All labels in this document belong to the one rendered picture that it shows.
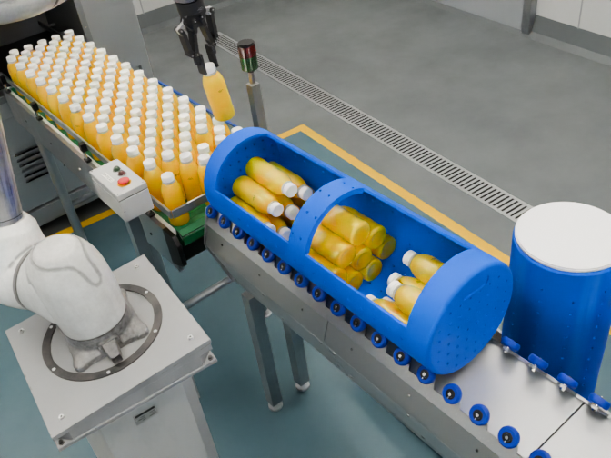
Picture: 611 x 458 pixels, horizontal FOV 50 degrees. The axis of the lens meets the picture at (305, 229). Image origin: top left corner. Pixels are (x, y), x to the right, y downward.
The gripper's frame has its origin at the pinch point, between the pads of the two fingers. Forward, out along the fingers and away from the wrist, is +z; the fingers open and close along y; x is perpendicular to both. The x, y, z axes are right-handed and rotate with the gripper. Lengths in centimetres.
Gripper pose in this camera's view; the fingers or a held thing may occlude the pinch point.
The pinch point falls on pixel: (205, 59)
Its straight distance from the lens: 199.7
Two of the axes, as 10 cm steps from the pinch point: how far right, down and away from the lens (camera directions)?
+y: 6.5, -6.3, 4.2
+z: 1.3, 6.4, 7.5
